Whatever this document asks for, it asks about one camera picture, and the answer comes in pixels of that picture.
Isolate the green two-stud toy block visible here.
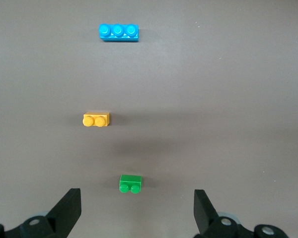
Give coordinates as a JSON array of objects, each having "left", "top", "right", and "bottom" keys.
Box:
[{"left": 118, "top": 174, "right": 143, "bottom": 194}]

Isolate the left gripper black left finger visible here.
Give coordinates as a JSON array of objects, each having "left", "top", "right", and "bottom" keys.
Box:
[{"left": 4, "top": 188, "right": 82, "bottom": 238}]

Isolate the blue three-stud toy block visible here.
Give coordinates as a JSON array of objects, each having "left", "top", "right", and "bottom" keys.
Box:
[{"left": 98, "top": 23, "right": 140, "bottom": 43}]

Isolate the yellow two-stud toy block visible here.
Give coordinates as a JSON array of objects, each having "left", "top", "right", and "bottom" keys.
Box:
[{"left": 81, "top": 112, "right": 112, "bottom": 128}]

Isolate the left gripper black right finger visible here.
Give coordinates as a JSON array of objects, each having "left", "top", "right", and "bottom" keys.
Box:
[{"left": 193, "top": 189, "right": 241, "bottom": 238}]

